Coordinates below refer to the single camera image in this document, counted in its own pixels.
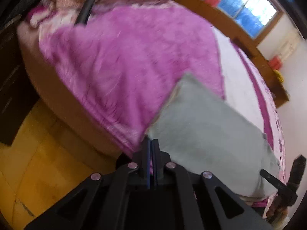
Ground yellow object on headboard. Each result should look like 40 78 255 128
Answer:
274 70 285 83

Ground magenta rose-pattern blanket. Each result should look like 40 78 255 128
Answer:
39 4 225 155

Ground white and pink bedsheet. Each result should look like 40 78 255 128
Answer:
211 26 287 209

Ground window with wooden frame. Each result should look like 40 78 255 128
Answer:
217 0 283 39

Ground black strap with buckle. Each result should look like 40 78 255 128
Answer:
74 0 116 25

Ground red box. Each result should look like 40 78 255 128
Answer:
269 55 283 71

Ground grey pants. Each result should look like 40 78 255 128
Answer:
147 73 280 199

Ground wooden bed frame side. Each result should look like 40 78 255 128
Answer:
21 50 125 159

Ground wooden bed headboard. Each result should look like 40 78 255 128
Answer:
174 0 290 108

